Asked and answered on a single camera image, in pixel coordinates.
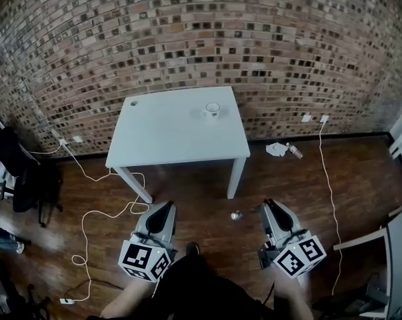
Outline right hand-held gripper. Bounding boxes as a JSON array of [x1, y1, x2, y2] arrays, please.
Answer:
[[256, 197, 327, 281]]

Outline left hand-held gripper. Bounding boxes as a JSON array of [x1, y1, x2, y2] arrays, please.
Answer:
[[117, 201, 179, 283]]

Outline white cup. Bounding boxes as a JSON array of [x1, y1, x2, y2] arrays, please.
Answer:
[[200, 102, 221, 121]]

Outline person's right forearm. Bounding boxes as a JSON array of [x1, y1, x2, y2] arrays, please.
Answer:
[[272, 271, 313, 320]]

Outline person's left forearm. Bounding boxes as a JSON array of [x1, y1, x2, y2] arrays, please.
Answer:
[[99, 277, 155, 320]]

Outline person's black clothing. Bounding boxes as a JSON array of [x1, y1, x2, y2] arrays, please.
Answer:
[[149, 241, 279, 320]]

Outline white table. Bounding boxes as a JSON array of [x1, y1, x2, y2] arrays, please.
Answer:
[[106, 85, 251, 203]]

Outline white side desk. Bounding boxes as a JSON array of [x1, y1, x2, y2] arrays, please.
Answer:
[[333, 199, 402, 320]]

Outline clear plastic bottle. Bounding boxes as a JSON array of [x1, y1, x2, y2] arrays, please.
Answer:
[[286, 142, 303, 159]]

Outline crumpled white paper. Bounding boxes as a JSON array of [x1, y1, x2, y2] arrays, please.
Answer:
[[265, 142, 288, 157]]

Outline black office chair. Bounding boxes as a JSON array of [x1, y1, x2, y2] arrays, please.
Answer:
[[0, 127, 64, 229]]

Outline black chair base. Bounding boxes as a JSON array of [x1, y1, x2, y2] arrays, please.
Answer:
[[0, 258, 52, 320]]

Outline straight white cable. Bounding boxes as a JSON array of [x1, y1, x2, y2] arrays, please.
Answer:
[[319, 120, 343, 296]]

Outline long looped white cable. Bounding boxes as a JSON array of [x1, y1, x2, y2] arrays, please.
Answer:
[[29, 141, 151, 305]]

